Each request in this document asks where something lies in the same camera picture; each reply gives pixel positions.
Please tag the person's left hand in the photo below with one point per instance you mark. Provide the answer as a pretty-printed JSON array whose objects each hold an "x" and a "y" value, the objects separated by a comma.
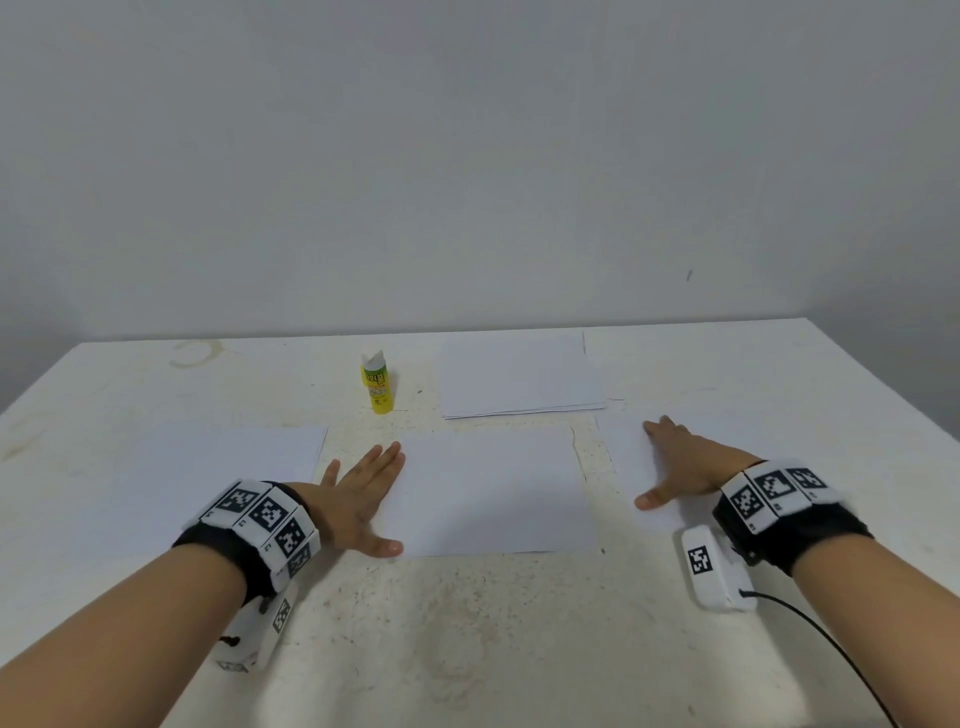
[{"x": 348, "y": 503}]

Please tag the stack of white paper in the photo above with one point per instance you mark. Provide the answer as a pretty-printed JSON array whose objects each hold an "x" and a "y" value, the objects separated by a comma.
[
  {"x": 195, "y": 488},
  {"x": 630, "y": 458}
]

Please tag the black marker wristband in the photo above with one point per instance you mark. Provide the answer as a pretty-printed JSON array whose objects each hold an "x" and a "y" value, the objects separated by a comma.
[
  {"x": 788, "y": 513},
  {"x": 252, "y": 537}
]

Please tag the person's left forearm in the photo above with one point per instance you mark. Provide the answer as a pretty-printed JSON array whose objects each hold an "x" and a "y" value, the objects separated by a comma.
[{"x": 98, "y": 653}]

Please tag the person's right forearm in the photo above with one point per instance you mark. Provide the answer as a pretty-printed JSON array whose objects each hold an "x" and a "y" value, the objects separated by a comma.
[{"x": 885, "y": 638}]

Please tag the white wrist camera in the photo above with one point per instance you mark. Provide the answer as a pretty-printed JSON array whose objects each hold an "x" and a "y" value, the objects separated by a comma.
[
  {"x": 714, "y": 567},
  {"x": 255, "y": 633}
]

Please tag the person's right hand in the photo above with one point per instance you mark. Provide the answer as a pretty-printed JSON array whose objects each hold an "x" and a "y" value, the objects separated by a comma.
[{"x": 693, "y": 462}]

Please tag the glued white paper sheet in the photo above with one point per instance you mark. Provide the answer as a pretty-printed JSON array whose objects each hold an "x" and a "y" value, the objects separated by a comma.
[
  {"x": 488, "y": 495},
  {"x": 518, "y": 375}
]

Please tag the yellow glue stick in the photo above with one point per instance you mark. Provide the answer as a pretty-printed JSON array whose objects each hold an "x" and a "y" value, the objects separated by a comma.
[{"x": 380, "y": 386}]

